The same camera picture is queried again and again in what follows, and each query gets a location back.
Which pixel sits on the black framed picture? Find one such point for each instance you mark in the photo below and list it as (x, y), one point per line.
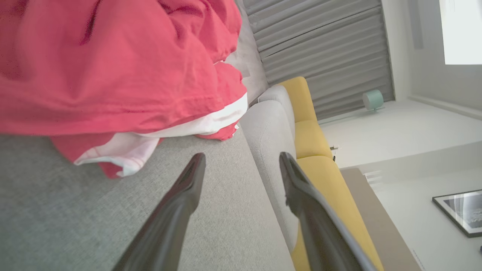
(461, 210)

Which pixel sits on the light grey sofa cushion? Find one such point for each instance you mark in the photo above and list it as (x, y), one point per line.
(269, 150)

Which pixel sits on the red jersey with white trim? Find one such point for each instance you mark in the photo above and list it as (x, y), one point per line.
(113, 67)

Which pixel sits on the bright window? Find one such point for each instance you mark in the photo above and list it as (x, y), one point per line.
(461, 30)

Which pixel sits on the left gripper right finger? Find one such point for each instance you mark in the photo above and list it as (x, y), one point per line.
(312, 218)

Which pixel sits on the grey pleated curtain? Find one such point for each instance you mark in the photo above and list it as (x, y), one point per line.
(327, 52)

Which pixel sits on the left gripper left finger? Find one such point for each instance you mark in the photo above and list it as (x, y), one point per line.
(177, 210)

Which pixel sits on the grey fabric sofa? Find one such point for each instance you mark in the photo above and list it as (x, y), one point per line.
(94, 218)

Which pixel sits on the yellow upholstered sofa backrest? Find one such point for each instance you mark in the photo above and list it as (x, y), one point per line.
(324, 177)

